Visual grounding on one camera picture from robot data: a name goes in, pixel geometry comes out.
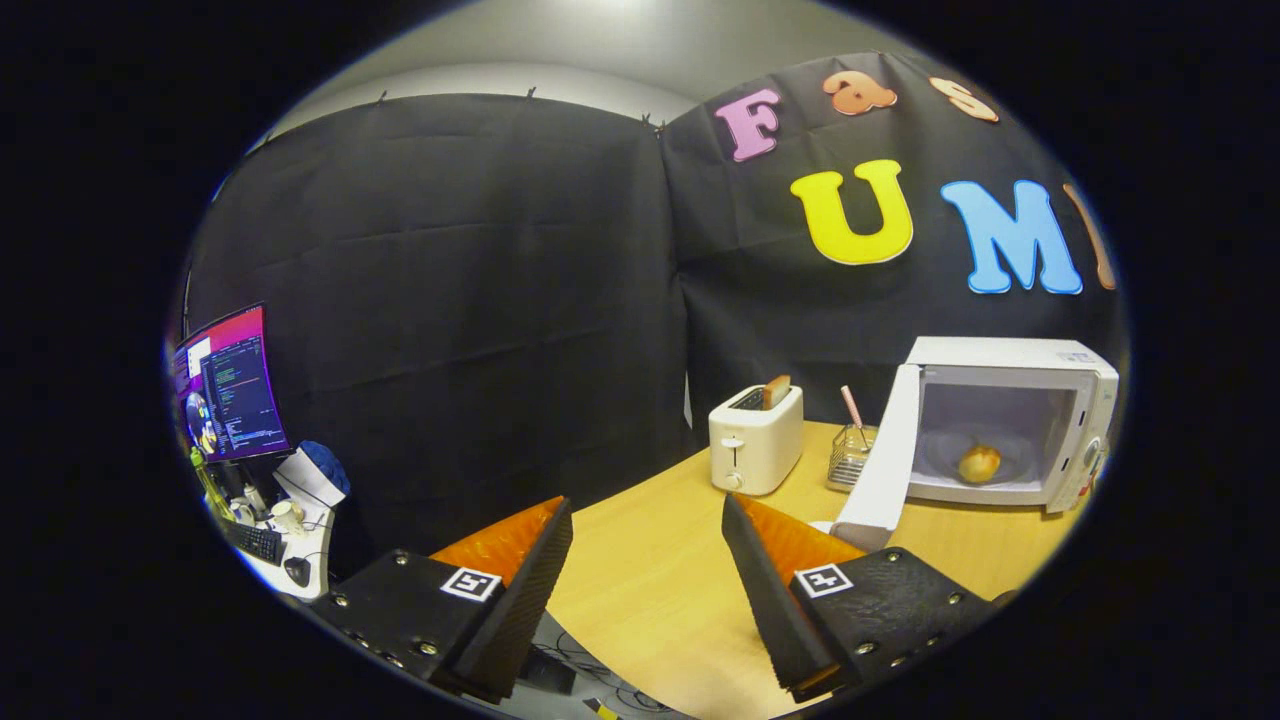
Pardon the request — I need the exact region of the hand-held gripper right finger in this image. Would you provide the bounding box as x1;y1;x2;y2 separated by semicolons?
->
720;492;1001;703

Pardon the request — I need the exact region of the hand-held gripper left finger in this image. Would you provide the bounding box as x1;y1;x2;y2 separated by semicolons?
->
310;495;575;704

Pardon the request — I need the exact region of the golden bread bun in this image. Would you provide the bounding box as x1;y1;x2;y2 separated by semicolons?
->
958;444;1003;485

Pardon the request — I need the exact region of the white microwave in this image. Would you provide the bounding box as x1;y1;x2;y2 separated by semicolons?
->
832;336;1121;553

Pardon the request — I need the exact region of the white toaster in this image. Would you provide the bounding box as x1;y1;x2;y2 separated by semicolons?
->
708;384;805;497

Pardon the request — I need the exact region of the white side desk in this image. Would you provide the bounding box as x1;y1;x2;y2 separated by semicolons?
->
215;500;336;601

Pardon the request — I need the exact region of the white and blue object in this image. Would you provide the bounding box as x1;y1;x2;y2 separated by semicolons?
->
273;440;351;509

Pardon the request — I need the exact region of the black keyboard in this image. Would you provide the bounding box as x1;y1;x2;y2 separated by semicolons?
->
222;518;287;567

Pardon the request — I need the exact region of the green bottle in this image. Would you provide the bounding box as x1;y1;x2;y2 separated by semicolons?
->
190;447;233;521

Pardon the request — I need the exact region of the computer monitor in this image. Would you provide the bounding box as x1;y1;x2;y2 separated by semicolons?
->
172;303;293;463

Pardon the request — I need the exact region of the wire mesh basket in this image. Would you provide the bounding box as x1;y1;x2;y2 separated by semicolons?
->
826;424;881;491

